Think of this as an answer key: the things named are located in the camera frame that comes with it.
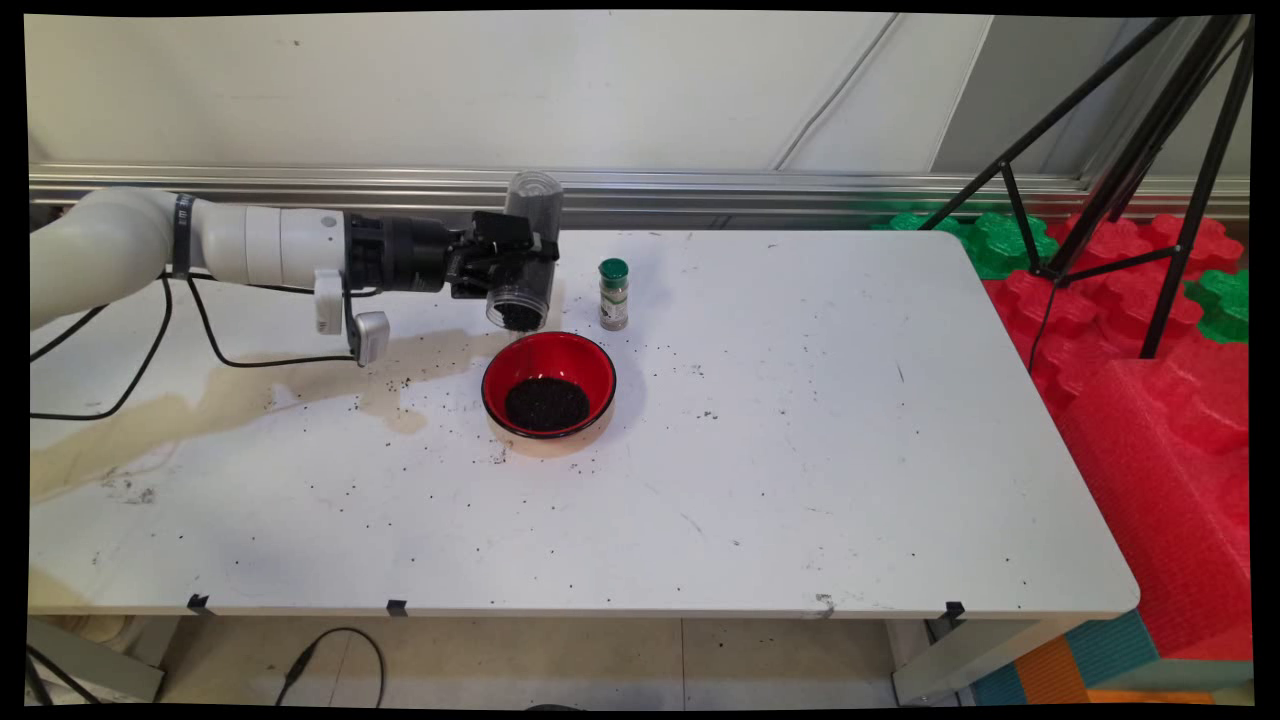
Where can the orange foam mat tile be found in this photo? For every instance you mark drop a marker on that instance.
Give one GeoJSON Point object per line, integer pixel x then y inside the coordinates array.
{"type": "Point", "coordinates": [1050, 672]}

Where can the large green foam puzzle piece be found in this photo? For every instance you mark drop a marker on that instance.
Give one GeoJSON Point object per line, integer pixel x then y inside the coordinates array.
{"type": "Point", "coordinates": [990, 245]}

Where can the red foam puzzle pieces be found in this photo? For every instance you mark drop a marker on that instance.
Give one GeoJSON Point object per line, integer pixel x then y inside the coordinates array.
{"type": "Point", "coordinates": [1095, 300]}

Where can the grey table leg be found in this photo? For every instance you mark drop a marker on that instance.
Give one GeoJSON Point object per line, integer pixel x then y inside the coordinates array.
{"type": "Point", "coordinates": [960, 660]}

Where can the grey table frame beam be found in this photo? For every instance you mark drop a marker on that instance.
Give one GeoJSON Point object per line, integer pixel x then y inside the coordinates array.
{"type": "Point", "coordinates": [100, 665]}

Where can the teal foam mat tile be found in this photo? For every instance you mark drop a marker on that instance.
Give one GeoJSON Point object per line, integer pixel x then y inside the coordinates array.
{"type": "Point", "coordinates": [1115, 645]}

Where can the small green foam puzzle piece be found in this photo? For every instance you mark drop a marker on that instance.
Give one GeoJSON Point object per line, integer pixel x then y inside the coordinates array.
{"type": "Point", "coordinates": [1222, 305]}

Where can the green-capped spice bottle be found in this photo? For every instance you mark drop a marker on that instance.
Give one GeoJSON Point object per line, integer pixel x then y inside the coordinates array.
{"type": "Point", "coordinates": [614, 295]}

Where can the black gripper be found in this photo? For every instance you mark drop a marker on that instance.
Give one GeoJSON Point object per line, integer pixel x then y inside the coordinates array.
{"type": "Point", "coordinates": [395, 252]}

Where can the clear jar with black granules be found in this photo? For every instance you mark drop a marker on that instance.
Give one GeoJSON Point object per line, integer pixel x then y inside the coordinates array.
{"type": "Point", "coordinates": [535, 200]}

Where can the aluminium rail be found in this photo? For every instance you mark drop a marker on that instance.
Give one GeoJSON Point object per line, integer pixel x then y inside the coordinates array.
{"type": "Point", "coordinates": [800, 190]}

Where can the black granule pile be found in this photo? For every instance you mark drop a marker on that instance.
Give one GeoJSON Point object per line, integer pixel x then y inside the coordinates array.
{"type": "Point", "coordinates": [547, 405]}

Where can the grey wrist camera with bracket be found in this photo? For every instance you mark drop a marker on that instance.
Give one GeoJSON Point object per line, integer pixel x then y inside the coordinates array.
{"type": "Point", "coordinates": [370, 335]}

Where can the large red foam block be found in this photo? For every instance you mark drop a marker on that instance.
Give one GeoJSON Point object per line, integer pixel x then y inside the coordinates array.
{"type": "Point", "coordinates": [1160, 500]}

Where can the red bowl with black rim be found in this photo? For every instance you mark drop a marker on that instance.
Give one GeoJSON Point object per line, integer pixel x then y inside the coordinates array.
{"type": "Point", "coordinates": [520, 355]}

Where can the black tripod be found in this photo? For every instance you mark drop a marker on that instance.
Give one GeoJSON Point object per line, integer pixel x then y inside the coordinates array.
{"type": "Point", "coordinates": [1150, 150]}

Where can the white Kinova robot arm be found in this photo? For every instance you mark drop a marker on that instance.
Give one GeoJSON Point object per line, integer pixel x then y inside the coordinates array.
{"type": "Point", "coordinates": [110, 240]}

